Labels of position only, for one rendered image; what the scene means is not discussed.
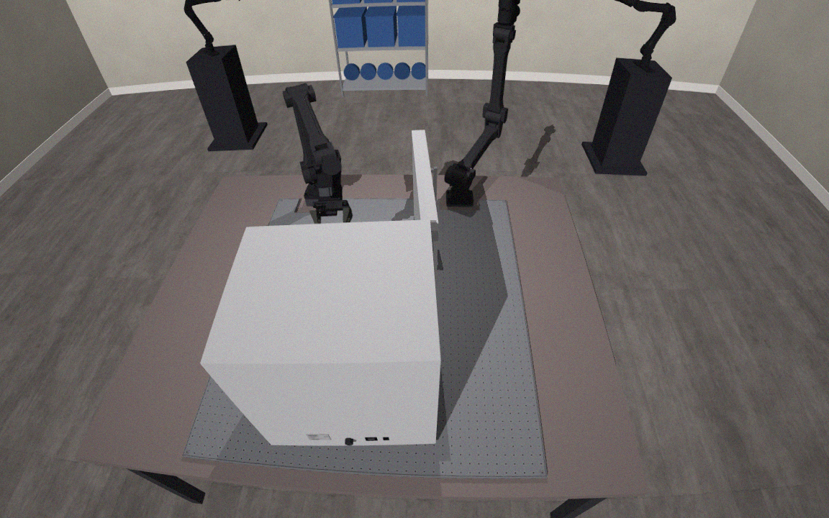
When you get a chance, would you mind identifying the white table-top freezer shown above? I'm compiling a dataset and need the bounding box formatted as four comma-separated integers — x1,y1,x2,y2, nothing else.
200,130,440,445

